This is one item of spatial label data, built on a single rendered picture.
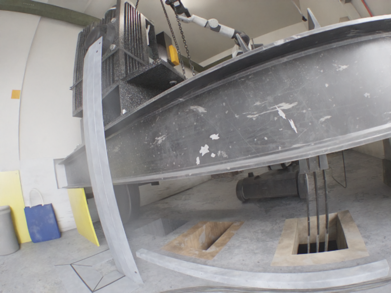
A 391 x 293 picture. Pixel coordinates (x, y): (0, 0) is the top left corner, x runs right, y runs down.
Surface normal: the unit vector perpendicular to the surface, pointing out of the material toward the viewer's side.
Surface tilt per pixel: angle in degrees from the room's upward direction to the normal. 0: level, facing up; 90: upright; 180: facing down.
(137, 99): 90
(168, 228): 90
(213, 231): 90
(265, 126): 90
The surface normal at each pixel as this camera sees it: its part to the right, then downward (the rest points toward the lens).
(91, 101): -0.39, 0.01
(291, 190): -0.70, 0.09
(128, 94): 0.80, -0.21
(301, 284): -0.59, -0.07
